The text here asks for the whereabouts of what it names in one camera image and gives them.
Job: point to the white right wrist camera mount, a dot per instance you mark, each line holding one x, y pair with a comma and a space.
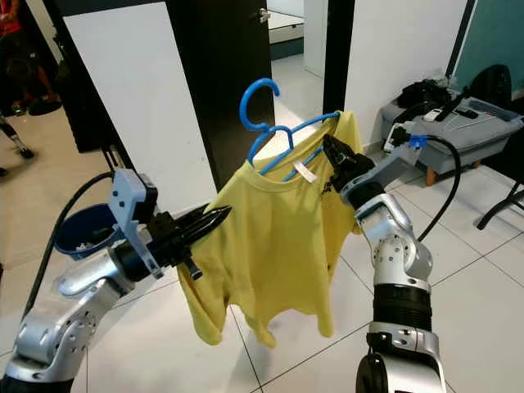
389, 160

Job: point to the black door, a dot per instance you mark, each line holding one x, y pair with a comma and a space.
221, 82

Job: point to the yellow shirt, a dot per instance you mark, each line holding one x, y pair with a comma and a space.
270, 246

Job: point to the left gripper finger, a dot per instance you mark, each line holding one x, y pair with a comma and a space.
206, 233
201, 219

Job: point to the blue plastic bucket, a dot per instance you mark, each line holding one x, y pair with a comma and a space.
82, 233

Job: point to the round black backpack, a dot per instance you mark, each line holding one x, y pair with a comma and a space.
491, 82

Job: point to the blue plastic hanger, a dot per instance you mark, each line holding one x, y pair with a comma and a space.
243, 105

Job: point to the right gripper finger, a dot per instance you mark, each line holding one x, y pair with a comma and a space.
334, 157
351, 157

